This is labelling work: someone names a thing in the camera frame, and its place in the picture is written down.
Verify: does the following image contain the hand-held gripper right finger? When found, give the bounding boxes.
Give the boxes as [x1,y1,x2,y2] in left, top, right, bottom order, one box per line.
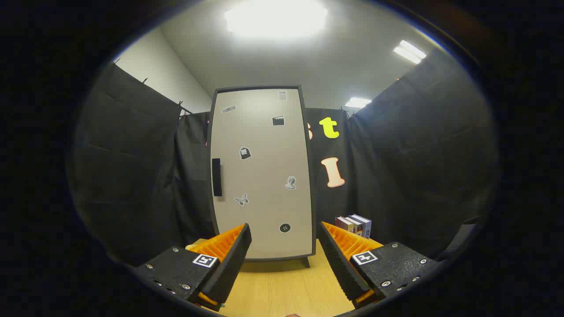
[317,221,441,309]

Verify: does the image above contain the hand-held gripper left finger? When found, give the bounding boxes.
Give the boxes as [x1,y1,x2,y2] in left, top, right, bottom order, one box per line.
[132,223,252,312]

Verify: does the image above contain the black door handle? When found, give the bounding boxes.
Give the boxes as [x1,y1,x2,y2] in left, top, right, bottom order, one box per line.
[212,158,223,197]

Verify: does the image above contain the blue and white book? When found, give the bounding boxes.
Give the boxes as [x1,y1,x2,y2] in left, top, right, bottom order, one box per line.
[350,214,372,239]

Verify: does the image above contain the black backdrop cloth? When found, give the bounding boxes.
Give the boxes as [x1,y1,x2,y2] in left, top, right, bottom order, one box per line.
[70,48,501,265]

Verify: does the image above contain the double strip ceiling light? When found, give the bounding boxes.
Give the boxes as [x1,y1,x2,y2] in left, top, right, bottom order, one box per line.
[393,40,427,65]

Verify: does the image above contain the large ceiling light panel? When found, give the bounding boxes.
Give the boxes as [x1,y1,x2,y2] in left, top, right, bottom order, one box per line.
[225,0,329,38]

